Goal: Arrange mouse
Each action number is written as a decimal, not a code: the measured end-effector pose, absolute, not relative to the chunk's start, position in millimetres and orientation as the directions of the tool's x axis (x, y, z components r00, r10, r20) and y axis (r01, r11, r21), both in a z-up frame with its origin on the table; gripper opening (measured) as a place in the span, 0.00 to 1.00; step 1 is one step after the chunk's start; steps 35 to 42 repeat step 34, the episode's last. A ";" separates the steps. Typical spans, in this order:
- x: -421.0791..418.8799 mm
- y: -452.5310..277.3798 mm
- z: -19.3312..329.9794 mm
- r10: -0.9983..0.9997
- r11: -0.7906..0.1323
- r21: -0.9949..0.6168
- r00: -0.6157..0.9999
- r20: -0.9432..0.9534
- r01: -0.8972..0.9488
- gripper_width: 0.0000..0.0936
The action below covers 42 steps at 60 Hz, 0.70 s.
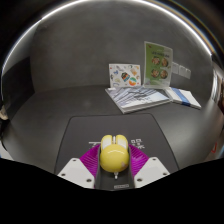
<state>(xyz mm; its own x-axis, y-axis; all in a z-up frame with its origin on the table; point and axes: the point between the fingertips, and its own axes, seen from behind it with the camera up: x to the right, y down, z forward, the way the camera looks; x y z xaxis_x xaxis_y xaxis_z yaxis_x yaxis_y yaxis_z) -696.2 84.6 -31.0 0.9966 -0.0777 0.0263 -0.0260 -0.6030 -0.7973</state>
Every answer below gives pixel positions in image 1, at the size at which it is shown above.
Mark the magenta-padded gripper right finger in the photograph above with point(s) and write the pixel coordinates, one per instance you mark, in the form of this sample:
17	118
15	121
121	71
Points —
151	170

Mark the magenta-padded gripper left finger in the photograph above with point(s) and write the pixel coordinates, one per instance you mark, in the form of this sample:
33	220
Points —
75	171

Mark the yellow computer mouse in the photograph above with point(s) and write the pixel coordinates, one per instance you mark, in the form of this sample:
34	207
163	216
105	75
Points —
114	156

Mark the dark grey mouse pad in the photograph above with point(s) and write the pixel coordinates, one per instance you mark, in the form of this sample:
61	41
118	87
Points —
113	125

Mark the grey striped book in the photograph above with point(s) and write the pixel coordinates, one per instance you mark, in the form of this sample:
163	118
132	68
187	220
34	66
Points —
138	98

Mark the white and blue book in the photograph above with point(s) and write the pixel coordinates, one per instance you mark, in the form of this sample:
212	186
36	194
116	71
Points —
186	97

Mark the white illustrated card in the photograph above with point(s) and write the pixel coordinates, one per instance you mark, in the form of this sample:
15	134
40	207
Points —
125	75

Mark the green standing picture book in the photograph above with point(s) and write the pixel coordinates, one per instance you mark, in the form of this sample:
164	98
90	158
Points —
158	65

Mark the white wall socket plate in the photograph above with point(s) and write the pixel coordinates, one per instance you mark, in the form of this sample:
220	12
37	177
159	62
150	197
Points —
182	70
188	73
175	68

